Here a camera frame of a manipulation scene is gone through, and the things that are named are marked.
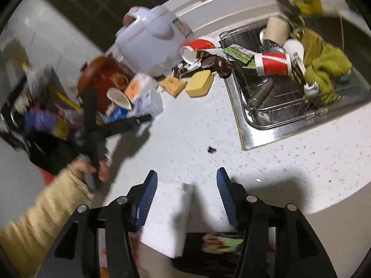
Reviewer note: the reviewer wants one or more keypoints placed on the red paper cup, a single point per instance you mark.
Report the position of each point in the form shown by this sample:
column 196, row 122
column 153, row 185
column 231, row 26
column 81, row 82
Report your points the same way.
column 198, row 47
column 274, row 63

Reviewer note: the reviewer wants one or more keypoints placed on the white paper cup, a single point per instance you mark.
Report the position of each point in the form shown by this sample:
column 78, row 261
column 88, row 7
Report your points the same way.
column 118, row 100

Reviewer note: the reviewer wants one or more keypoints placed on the dark brown round object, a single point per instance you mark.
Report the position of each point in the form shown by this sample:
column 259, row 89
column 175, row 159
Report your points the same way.
column 221, row 65

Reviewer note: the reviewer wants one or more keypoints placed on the steel wool scrubber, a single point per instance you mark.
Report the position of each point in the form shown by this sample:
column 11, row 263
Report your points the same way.
column 269, row 47

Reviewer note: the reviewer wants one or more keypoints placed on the small white cup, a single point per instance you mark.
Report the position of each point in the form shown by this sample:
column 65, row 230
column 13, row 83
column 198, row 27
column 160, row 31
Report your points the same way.
column 294, row 47

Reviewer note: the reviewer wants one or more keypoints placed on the red-brown clay cooker pot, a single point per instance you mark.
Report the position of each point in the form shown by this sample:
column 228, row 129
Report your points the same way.
column 101, row 75

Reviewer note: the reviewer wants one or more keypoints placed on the person's left hand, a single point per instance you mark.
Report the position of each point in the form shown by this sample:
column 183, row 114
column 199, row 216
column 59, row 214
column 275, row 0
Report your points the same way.
column 78, row 168

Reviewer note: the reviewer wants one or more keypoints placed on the brown yellow snack wrapper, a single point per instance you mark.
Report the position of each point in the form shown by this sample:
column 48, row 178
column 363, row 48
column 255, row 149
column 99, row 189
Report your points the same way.
column 174, row 85

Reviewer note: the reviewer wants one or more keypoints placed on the person's left forearm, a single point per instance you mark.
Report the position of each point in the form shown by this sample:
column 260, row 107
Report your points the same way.
column 37, row 223

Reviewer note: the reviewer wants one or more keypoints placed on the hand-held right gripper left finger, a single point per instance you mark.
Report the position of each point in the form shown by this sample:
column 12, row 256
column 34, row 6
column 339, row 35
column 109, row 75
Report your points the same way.
column 146, row 199

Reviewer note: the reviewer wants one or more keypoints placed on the beige paper cup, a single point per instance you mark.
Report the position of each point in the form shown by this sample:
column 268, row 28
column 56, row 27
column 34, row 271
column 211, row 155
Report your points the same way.
column 276, row 29

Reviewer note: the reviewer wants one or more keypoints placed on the white pink rice cooker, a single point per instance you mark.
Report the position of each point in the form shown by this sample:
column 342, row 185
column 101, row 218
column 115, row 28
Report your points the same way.
column 147, row 43

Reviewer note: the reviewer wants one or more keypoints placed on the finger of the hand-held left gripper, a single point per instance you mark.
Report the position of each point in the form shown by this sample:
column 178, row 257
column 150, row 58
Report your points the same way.
column 90, row 107
column 127, row 123

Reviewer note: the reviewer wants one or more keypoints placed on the blue white box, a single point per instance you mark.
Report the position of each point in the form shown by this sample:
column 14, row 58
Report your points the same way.
column 149, row 105

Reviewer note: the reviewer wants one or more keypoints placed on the green dish cloth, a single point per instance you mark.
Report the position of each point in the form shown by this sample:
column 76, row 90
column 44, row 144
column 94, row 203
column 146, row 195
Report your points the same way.
column 324, row 60

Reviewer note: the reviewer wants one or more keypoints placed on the yellow sponge block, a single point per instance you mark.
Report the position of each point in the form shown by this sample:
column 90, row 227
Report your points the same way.
column 200, row 82

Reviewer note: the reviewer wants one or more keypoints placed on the purple plastic bag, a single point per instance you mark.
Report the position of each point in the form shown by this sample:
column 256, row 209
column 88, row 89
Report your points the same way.
column 40, row 120

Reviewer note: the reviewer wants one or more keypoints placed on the blue packet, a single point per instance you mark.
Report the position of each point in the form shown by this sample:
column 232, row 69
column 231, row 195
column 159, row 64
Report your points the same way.
column 117, row 115

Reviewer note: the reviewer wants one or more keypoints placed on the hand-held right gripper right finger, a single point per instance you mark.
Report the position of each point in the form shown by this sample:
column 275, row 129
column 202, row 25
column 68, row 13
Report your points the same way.
column 227, row 199

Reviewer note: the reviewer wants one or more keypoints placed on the small brown scrap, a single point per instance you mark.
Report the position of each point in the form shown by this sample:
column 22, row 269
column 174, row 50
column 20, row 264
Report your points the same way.
column 211, row 150

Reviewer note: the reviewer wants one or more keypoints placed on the black plastic bag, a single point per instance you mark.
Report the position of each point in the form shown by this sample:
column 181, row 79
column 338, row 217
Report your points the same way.
column 55, row 153

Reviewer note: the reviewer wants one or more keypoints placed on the orange white box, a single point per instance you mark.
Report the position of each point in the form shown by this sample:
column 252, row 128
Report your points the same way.
column 139, row 87

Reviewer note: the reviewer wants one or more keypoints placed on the steel kitchen sink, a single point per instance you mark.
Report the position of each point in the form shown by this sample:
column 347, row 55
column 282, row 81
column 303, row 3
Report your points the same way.
column 260, row 133

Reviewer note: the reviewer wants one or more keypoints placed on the black trash bag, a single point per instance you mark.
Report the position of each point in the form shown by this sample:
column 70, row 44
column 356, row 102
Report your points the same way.
column 208, row 254

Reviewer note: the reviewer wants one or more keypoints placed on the green packet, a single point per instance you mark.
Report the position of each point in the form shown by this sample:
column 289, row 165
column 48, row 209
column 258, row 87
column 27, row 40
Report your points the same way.
column 237, row 53

